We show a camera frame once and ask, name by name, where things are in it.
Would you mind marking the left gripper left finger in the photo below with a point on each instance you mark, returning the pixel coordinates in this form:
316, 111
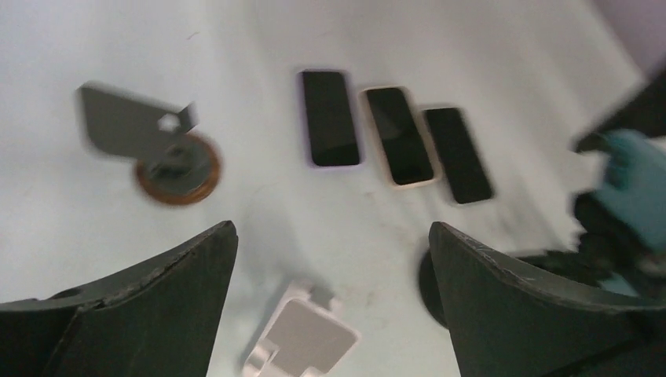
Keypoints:
159, 317

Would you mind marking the phone with lilac case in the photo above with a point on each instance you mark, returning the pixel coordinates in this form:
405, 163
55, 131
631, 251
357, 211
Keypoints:
328, 114

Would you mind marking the phone with white case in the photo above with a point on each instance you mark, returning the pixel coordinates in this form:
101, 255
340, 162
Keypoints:
464, 170

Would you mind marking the grey stand wooden round base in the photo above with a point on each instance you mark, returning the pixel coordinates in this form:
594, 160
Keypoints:
173, 164

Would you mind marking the black phone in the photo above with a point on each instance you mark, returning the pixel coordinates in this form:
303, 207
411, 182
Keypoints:
633, 186

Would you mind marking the white folding phone stand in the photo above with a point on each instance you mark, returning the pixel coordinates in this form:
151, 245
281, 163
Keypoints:
304, 335

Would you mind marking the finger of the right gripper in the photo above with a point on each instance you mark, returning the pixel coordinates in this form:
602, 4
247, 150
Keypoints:
644, 112

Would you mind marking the black round base phone stand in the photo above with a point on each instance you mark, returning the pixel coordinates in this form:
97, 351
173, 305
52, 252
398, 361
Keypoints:
608, 255

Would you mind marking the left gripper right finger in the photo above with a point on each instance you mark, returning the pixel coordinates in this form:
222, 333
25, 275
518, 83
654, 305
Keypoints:
509, 318

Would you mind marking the phone with cream case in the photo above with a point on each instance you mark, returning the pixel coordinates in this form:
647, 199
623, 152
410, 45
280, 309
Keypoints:
403, 143

